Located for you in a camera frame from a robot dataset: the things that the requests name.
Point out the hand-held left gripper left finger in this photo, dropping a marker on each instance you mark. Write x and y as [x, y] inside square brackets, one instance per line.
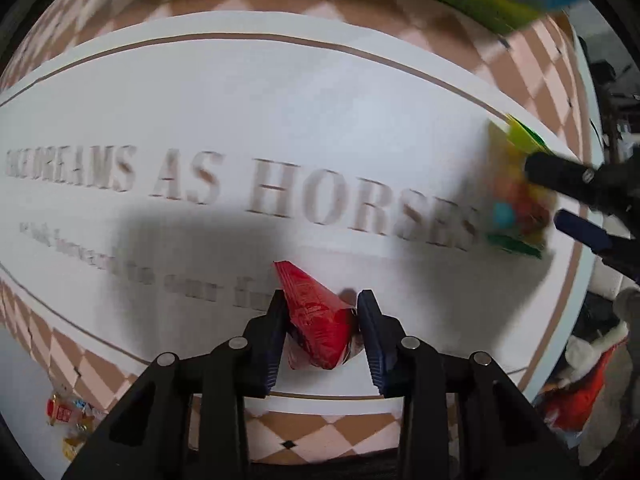
[270, 340]

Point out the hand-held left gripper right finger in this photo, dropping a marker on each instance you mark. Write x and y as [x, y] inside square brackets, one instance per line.
[372, 340]

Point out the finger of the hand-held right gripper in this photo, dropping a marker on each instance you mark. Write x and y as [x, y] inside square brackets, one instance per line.
[555, 175]
[582, 230]

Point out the colourful candy ball bag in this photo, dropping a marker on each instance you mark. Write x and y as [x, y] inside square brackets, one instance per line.
[515, 205]

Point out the small red triangular snack packet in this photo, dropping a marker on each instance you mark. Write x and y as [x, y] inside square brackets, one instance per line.
[320, 320]

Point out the printed checkered table mat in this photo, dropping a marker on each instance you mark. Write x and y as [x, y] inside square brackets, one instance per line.
[250, 135]

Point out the small red candy wrapper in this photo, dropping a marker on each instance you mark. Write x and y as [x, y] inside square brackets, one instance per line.
[60, 410]

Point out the small orange candy wrapper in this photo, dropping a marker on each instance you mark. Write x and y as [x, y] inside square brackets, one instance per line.
[74, 447]

